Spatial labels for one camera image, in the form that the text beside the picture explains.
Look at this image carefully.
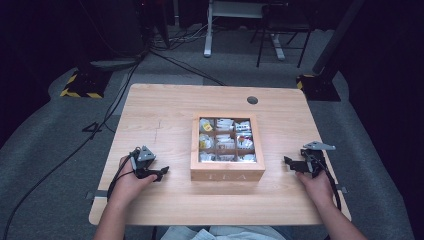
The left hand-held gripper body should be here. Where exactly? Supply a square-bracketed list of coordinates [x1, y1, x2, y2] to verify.
[131, 145, 158, 179]

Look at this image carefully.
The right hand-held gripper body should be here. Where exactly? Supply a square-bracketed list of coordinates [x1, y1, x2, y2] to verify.
[299, 140, 337, 176]

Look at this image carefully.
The person's right hand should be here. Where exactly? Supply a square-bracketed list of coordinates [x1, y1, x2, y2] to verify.
[295, 169, 335, 204]

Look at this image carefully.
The person's left hand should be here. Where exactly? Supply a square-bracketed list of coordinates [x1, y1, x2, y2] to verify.
[111, 154, 158, 201]

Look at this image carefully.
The set of assorted tea bags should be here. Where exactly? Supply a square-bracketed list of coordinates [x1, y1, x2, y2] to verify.
[198, 117, 258, 163]

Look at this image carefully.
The black stand striped base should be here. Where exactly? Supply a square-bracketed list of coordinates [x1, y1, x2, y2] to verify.
[295, 0, 368, 103]
[59, 0, 148, 100]

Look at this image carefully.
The person's light clothing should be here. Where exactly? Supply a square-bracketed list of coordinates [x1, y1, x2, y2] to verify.
[159, 225, 288, 240]

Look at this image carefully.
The black chair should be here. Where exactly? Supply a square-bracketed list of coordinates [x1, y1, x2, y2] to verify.
[249, 2, 315, 69]

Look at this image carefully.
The right hand-held gripper cable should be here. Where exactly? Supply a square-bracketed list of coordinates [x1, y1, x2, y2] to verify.
[318, 156, 343, 212]

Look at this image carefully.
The hand-held gripper cable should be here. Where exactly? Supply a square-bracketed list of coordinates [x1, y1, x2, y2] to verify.
[106, 149, 138, 202]
[318, 156, 343, 212]

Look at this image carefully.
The left hand-held gripper cable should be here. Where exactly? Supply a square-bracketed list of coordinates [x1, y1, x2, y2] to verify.
[106, 149, 138, 202]

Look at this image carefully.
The long black floor cable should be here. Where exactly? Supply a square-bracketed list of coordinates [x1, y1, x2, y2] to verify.
[0, 61, 143, 240]

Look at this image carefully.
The bundle of floor cables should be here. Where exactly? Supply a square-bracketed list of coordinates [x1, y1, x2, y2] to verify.
[148, 22, 216, 53]

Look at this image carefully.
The white desk frame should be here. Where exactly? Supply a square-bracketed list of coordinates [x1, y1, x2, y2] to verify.
[203, 0, 288, 62]

